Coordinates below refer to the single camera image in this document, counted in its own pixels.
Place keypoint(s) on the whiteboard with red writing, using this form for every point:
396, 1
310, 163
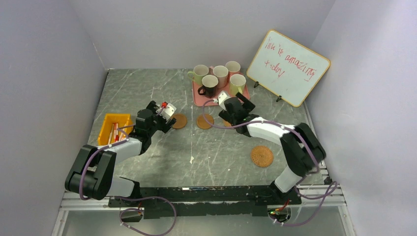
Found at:
286, 68

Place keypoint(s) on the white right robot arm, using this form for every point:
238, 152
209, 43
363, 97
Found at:
302, 150

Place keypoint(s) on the pink serving tray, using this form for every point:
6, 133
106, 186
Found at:
199, 100

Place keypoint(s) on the green mug back left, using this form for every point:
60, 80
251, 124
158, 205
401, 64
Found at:
198, 73

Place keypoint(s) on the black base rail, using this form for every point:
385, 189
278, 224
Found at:
256, 200

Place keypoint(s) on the dark brown wooden coaster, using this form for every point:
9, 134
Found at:
181, 121

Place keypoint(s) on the red white marker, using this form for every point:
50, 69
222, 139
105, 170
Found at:
115, 132

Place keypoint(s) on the pink mug centre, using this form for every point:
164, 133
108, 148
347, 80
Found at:
222, 73

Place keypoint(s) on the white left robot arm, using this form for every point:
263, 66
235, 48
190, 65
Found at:
92, 173

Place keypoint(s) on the yellow plastic bin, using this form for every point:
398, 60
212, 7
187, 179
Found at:
106, 133

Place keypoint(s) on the pink mug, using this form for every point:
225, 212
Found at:
222, 73
233, 68

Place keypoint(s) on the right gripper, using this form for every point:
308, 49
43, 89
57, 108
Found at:
248, 104

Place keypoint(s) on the green mug front right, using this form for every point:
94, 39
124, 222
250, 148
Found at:
237, 84

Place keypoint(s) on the black mug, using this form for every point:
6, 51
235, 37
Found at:
209, 86

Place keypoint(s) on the light wooden coaster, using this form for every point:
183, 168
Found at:
204, 121

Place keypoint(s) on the pink mug back right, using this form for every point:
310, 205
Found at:
233, 68

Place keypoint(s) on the green mug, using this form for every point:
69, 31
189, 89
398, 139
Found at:
198, 73
237, 84

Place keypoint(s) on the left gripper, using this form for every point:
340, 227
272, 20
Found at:
164, 126

